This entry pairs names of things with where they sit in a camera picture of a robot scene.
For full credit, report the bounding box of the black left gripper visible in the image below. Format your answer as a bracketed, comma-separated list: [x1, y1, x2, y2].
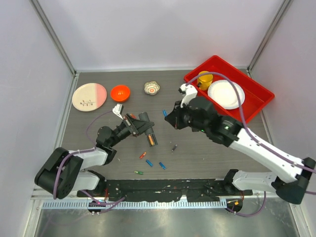
[109, 114, 154, 148]

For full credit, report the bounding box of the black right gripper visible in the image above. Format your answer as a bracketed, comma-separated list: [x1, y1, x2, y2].
[166, 99, 208, 132]

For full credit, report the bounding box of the black remote control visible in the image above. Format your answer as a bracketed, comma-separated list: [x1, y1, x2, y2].
[145, 132, 158, 147]

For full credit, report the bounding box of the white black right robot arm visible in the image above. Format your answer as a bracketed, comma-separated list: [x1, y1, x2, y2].
[165, 96, 316, 204]

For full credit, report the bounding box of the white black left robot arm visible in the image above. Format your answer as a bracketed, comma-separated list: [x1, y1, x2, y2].
[34, 112, 154, 199]

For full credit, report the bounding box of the orange plastic bowl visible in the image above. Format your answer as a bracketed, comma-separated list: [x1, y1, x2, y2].
[110, 85, 130, 102]

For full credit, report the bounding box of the yellow mug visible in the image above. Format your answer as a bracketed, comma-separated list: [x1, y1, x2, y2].
[197, 71, 213, 91]

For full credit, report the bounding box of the small patterned ceramic bowl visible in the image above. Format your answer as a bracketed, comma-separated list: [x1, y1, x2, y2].
[144, 81, 160, 95]

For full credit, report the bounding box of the white paper plate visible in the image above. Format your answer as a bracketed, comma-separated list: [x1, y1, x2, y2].
[207, 80, 239, 110]

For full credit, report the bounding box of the pink cream floral plate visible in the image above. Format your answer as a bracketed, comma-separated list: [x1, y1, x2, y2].
[72, 83, 107, 112]

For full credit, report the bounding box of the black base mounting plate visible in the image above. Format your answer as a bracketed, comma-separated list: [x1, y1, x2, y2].
[87, 179, 253, 202]

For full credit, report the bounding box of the red plastic bin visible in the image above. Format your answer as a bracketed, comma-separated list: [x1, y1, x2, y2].
[184, 55, 275, 123]

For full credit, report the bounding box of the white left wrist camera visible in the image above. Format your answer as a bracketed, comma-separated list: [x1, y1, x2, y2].
[112, 103, 123, 119]

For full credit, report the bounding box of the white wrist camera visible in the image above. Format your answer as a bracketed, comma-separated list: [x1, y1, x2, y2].
[179, 84, 198, 108]
[112, 103, 123, 119]

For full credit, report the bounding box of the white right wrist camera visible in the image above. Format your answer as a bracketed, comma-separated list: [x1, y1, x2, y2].
[179, 84, 198, 108]

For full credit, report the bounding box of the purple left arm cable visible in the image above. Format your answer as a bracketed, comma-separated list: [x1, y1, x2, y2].
[53, 110, 128, 214]

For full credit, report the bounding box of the white slotted cable duct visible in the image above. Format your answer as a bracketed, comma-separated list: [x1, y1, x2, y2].
[41, 199, 227, 210]

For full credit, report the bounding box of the aluminium front frame rail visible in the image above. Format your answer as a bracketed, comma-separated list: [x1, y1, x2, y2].
[31, 177, 302, 199]

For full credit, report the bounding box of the aluminium left frame post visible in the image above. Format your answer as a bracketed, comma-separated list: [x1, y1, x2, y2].
[29, 0, 76, 76]

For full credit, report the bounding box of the aluminium frame post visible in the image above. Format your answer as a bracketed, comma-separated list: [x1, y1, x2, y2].
[246, 0, 293, 74]
[29, 0, 76, 76]

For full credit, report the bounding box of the aluminium right frame post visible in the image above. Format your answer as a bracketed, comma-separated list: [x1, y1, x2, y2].
[246, 0, 293, 74]

